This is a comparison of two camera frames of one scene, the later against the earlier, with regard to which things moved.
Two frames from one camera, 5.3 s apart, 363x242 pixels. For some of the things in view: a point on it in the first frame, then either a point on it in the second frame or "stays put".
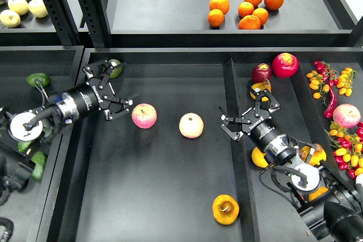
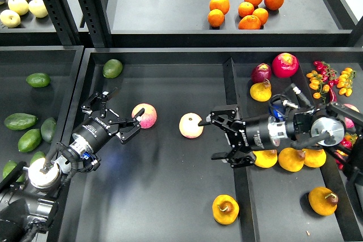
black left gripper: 97,94 -> 102,125
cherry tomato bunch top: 320,79 stays put
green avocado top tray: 117,71 stays put
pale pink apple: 191,125 stays put
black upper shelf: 170,8 stays put
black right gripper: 257,123 -> 254,135
